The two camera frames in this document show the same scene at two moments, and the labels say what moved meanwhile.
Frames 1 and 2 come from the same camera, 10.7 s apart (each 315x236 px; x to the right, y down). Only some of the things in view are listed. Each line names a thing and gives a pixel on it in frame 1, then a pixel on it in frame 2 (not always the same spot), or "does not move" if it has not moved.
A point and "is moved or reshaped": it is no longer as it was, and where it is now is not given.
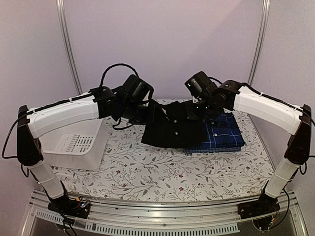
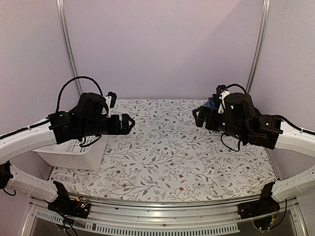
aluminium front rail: x=183 y=218 does not move
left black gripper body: x=141 y=117 -> x=114 y=129
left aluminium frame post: x=61 y=12 does not move
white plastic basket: x=83 y=146 does not move
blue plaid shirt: x=223 y=135 is moved or reshaped
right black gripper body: x=204 y=110 -> x=212 y=124
